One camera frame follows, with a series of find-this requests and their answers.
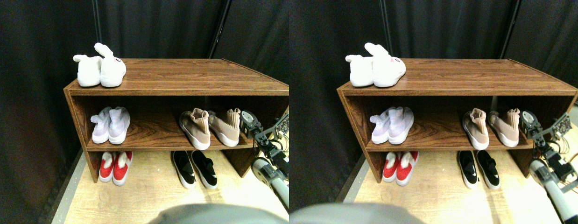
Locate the beige shoe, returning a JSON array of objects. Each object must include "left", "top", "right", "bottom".
[
  {"left": 487, "top": 108, "right": 521, "bottom": 148},
  {"left": 208, "top": 108, "right": 241, "bottom": 147},
  {"left": 179, "top": 108, "right": 211, "bottom": 151},
  {"left": 462, "top": 108, "right": 490, "bottom": 151}
]

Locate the black shoe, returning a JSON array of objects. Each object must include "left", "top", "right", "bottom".
[
  {"left": 457, "top": 150, "right": 479, "bottom": 189},
  {"left": 172, "top": 150, "right": 196, "bottom": 189},
  {"left": 476, "top": 150, "right": 501, "bottom": 189},
  {"left": 191, "top": 150, "right": 219, "bottom": 189}
]

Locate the brown shoe rack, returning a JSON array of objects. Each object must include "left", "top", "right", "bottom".
[
  {"left": 337, "top": 58, "right": 578, "bottom": 183},
  {"left": 63, "top": 58, "right": 289, "bottom": 183}
]

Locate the black curtain stand pole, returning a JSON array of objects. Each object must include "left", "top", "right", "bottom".
[
  {"left": 379, "top": 0, "right": 393, "bottom": 56},
  {"left": 207, "top": 0, "right": 233, "bottom": 59},
  {"left": 92, "top": 0, "right": 103, "bottom": 59},
  {"left": 499, "top": 0, "right": 523, "bottom": 59}
]

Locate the white shoe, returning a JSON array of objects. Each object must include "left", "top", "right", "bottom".
[
  {"left": 73, "top": 54, "right": 103, "bottom": 87},
  {"left": 94, "top": 43, "right": 127, "bottom": 88},
  {"left": 345, "top": 54, "right": 374, "bottom": 87},
  {"left": 365, "top": 42, "right": 407, "bottom": 88}
]

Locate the lilac shoe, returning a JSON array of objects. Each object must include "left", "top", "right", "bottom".
[
  {"left": 370, "top": 107, "right": 393, "bottom": 144},
  {"left": 91, "top": 107, "right": 113, "bottom": 144},
  {"left": 387, "top": 107, "right": 415, "bottom": 145},
  {"left": 108, "top": 107, "right": 131, "bottom": 145}
]

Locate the red shoe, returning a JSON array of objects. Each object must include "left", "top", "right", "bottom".
[
  {"left": 395, "top": 151, "right": 419, "bottom": 187},
  {"left": 99, "top": 152, "right": 116, "bottom": 182},
  {"left": 113, "top": 151, "right": 134, "bottom": 187},
  {"left": 382, "top": 152, "right": 400, "bottom": 182}
]

